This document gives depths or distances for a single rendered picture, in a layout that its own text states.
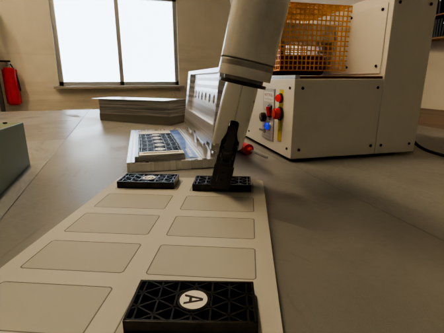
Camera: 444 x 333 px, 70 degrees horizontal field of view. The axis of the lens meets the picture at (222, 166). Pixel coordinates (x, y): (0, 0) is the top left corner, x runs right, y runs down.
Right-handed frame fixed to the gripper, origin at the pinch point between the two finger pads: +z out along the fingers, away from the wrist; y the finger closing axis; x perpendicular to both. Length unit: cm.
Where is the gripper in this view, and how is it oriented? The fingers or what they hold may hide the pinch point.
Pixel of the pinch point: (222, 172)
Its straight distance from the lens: 54.4
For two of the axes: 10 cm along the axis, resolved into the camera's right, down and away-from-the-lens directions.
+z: -2.1, 9.4, 2.7
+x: 9.8, 2.2, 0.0
